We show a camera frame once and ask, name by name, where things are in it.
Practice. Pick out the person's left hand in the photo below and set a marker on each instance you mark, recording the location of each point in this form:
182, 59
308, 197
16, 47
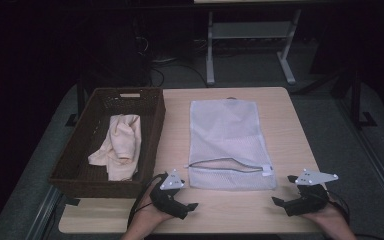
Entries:
148, 216

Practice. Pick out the black metal stand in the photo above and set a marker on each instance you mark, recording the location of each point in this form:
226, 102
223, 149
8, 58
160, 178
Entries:
80, 100
356, 100

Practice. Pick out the white mesh laundry bag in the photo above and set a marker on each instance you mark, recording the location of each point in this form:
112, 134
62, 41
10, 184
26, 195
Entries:
226, 133

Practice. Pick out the white metal desk frame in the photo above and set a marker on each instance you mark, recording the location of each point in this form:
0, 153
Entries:
210, 50

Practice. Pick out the brown wicker basket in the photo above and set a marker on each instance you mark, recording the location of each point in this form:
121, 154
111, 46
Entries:
80, 160

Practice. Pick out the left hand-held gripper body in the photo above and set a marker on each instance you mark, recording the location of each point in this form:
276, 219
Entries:
166, 201

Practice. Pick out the black tape strip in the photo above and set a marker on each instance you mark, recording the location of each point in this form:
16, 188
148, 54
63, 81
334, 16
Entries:
72, 201

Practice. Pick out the metal floor rail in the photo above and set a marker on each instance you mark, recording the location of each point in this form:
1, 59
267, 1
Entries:
43, 213
373, 156

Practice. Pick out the cream cloth garment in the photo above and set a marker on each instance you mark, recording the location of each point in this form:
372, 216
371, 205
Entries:
121, 143

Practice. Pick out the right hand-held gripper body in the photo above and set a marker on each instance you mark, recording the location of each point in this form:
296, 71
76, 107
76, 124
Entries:
308, 203

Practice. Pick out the person's right hand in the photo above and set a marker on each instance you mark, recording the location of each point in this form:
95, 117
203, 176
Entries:
331, 221

